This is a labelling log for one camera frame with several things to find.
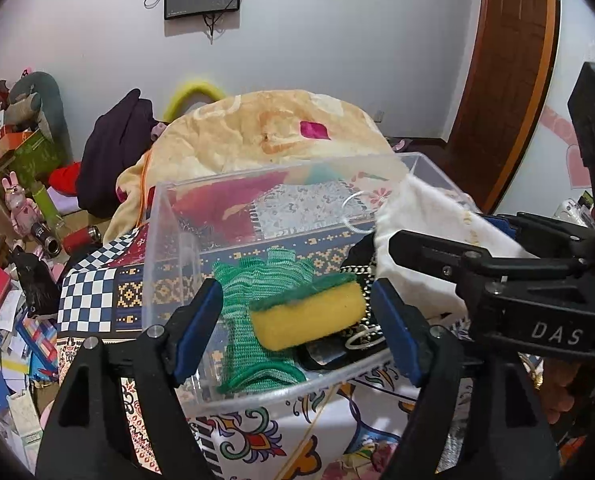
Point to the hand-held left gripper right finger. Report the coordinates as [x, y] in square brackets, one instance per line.
[396, 330]

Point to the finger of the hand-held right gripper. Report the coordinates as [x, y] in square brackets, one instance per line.
[500, 224]
[427, 252]

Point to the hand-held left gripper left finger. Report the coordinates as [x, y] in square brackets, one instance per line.
[203, 327]

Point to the white cloth bag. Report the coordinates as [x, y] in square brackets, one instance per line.
[427, 220]

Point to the clear plastic box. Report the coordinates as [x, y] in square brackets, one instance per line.
[177, 260]

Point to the yellow sponge with green pad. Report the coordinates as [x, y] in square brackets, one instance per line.
[302, 321]

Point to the green mesh cloth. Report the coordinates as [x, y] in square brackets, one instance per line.
[242, 290]

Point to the black patterned pouch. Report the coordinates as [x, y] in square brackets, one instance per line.
[323, 352]

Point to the colourful patterned blanket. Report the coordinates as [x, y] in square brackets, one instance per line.
[102, 290]

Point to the red cylinder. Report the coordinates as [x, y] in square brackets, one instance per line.
[80, 240]

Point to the brown wooden door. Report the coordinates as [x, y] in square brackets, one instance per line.
[507, 60]

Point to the black figurine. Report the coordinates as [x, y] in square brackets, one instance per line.
[37, 285]

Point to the black flashlight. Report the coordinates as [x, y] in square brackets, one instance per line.
[47, 241]

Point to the pile of papers and books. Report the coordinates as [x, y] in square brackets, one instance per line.
[12, 360]

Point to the green tube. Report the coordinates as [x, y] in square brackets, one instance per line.
[47, 205]

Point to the dark purple garment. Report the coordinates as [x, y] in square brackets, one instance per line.
[112, 150]

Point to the red cloth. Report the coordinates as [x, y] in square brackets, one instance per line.
[65, 177]

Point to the pink rabbit toy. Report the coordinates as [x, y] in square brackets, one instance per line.
[20, 205]

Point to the green cardboard box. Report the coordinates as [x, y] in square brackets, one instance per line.
[32, 157]

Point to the grey plush toy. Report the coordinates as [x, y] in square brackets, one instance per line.
[47, 100]

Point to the pink heart wall sticker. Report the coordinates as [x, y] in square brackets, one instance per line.
[575, 160]

